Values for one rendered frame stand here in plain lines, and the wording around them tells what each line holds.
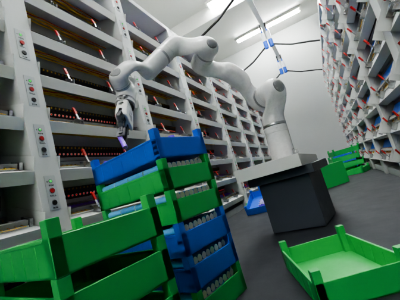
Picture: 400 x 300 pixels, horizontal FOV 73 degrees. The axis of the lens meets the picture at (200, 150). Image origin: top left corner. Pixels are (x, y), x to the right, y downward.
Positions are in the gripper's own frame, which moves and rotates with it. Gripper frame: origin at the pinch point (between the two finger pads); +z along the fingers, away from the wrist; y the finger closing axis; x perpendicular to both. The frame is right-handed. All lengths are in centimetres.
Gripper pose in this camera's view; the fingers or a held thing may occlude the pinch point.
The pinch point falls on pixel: (122, 134)
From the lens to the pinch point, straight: 110.4
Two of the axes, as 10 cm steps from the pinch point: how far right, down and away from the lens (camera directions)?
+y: 0.8, 6.0, 8.0
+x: -9.9, 1.2, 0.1
